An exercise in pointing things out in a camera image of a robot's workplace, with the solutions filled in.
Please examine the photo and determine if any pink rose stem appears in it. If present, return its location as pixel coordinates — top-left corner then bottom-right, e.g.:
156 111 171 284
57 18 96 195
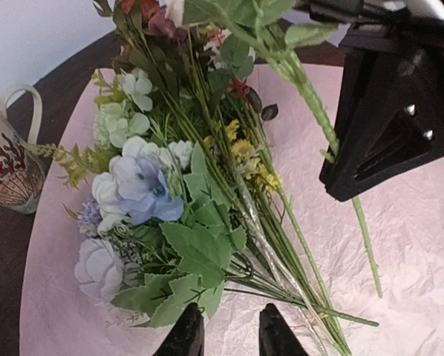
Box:
183 0 385 300

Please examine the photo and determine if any purple flower bouquet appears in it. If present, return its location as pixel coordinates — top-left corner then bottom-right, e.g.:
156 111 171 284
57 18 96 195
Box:
19 0 381 356

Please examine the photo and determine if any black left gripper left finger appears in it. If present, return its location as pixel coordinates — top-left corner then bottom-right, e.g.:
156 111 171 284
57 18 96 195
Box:
157 303 204 356

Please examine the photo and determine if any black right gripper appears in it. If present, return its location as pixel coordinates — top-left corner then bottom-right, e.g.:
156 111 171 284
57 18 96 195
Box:
294 1 444 202

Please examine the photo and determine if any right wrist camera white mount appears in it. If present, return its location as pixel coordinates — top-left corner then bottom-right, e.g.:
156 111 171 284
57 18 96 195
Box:
403 0 444 21

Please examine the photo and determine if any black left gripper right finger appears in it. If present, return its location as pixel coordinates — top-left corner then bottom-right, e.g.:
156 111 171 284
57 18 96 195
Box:
258 303 308 356

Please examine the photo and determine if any pink tissue wrapping sheet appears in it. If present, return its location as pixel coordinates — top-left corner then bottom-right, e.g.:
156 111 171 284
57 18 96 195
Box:
20 65 444 355

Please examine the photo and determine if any cream printed mug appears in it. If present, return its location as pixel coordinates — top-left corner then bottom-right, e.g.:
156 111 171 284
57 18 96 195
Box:
0 85 45 214

